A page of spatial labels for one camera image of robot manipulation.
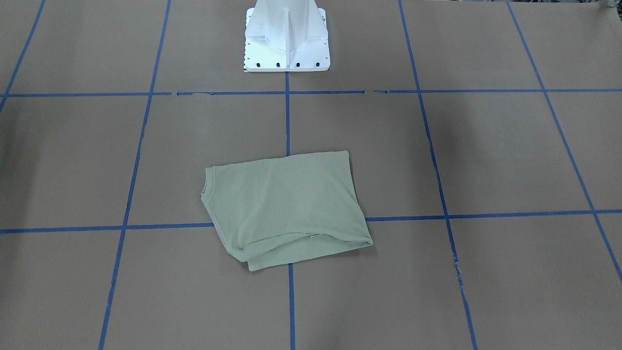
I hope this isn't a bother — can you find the olive green long-sleeve shirt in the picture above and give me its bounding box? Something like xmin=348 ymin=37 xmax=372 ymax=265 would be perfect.
xmin=200 ymin=150 xmax=374 ymax=272

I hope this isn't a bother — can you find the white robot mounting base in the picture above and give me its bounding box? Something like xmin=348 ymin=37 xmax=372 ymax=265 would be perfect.
xmin=243 ymin=0 xmax=331 ymax=72

